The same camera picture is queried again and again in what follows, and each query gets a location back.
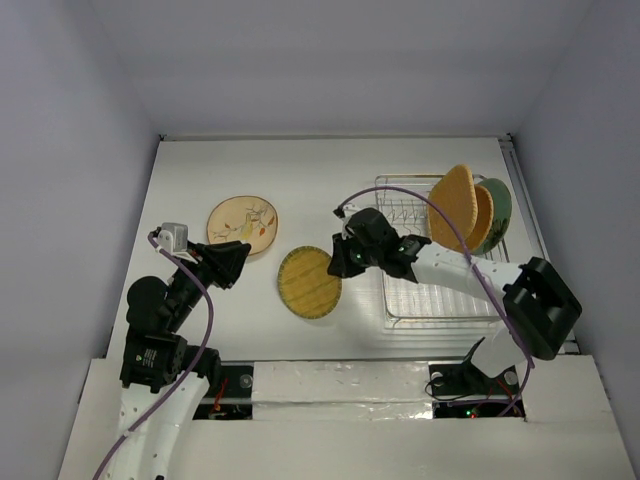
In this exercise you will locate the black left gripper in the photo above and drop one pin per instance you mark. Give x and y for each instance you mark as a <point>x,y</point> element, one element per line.
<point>224,260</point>

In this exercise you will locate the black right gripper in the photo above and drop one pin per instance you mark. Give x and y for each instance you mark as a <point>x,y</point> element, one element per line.
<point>347,251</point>

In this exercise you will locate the green rim woven plate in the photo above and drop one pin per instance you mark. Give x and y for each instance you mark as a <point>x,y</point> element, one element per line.
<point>304,286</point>

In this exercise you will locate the beige leaf pattern plate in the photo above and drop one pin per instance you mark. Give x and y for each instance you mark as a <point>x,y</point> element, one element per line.
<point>249,219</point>

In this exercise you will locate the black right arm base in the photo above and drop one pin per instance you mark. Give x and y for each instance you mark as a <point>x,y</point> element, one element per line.
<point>456,381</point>

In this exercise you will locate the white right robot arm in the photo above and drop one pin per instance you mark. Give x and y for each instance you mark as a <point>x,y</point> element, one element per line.
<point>536,306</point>

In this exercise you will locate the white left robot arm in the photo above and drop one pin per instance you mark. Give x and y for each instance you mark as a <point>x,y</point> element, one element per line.
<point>163,377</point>

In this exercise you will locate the large orange woven plate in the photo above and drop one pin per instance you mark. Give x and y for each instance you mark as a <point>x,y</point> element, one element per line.
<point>454,195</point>

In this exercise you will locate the white foam front panel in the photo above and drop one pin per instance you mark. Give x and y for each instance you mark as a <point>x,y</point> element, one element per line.
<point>340,391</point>

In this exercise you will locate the small orange woven plate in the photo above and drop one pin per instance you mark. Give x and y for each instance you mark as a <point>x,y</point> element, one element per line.
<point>484,219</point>

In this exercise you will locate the green flower pattern plate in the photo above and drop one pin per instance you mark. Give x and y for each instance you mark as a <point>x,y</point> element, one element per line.
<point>502,207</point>

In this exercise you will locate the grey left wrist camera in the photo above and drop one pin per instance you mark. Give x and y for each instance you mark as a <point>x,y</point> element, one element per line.
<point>172,238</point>

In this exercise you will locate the metal wire dish rack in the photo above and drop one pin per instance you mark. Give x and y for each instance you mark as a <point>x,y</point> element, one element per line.
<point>435,301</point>

